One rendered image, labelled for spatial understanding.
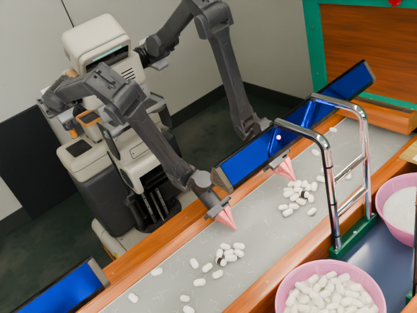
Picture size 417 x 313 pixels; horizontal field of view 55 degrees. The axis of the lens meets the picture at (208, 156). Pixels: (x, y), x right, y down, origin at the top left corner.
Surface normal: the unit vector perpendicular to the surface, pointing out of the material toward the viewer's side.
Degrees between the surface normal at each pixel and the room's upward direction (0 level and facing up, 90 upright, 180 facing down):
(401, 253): 0
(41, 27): 90
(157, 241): 0
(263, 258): 0
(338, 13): 90
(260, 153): 58
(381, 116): 90
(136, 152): 98
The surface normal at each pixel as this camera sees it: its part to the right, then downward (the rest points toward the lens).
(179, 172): 0.76, 0.25
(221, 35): 0.59, 0.29
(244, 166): 0.36, -0.14
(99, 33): 0.21, -0.36
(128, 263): -0.26, -0.78
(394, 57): -0.76, 0.53
